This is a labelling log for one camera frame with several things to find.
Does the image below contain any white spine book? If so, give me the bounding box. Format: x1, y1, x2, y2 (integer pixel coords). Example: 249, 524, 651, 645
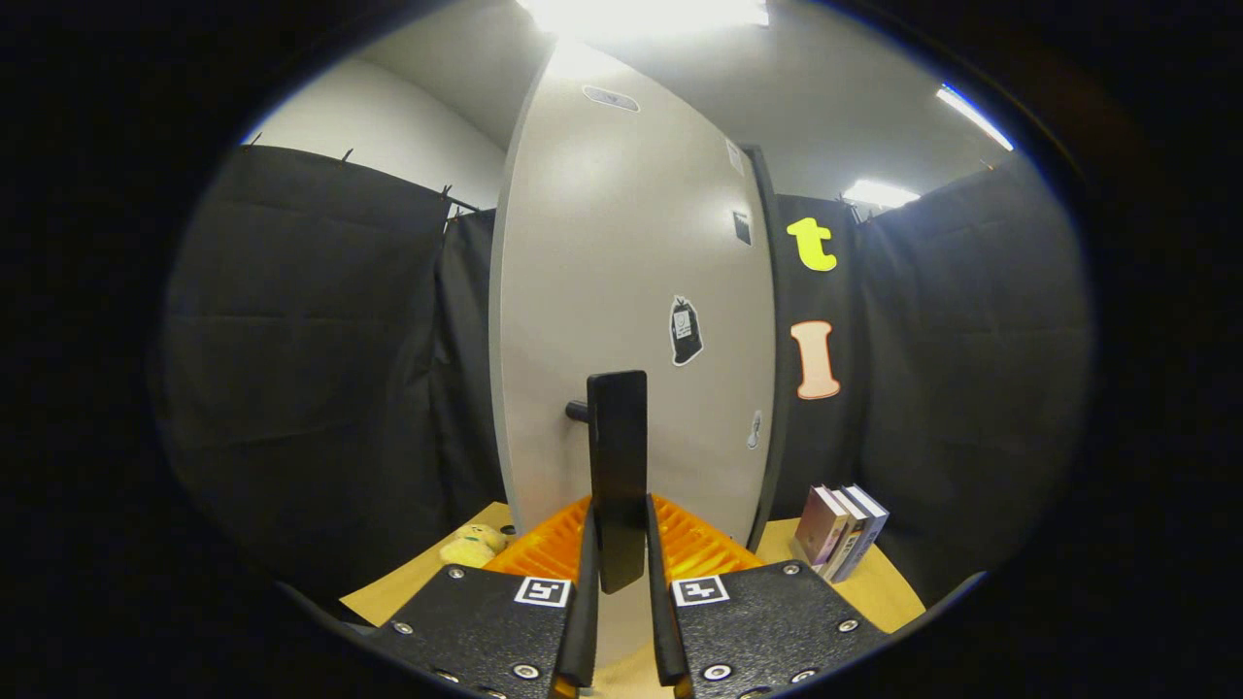
821, 488, 868, 581

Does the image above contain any black backdrop cloth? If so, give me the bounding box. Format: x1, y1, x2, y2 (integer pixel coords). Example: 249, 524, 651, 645
155, 144, 1093, 608

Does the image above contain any pink and purple book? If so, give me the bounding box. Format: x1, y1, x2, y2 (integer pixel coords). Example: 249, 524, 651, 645
793, 485, 848, 567

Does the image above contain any black door handle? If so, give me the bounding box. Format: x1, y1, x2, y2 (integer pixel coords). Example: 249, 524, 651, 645
566, 370, 649, 595

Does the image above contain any small ceiling light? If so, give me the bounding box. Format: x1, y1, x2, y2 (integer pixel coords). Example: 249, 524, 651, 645
841, 179, 922, 209

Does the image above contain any dark grey cabinet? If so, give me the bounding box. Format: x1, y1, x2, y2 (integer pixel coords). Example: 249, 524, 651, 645
740, 144, 789, 552

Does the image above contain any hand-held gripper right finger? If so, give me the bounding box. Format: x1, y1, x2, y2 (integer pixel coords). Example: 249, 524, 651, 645
646, 493, 890, 699

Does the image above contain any light grey cabinet door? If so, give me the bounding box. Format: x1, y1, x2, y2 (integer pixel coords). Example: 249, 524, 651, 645
488, 39, 778, 671

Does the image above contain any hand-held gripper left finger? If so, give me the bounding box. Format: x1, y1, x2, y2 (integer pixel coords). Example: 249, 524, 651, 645
364, 495, 600, 699

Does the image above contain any long ceiling light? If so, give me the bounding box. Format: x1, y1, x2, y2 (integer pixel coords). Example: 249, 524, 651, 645
935, 83, 1016, 152

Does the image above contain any yellow plush toy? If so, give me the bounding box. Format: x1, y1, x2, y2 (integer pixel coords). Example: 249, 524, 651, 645
439, 523, 510, 569

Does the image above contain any large ceiling light panel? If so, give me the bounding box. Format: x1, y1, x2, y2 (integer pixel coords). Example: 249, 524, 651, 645
515, 0, 770, 40

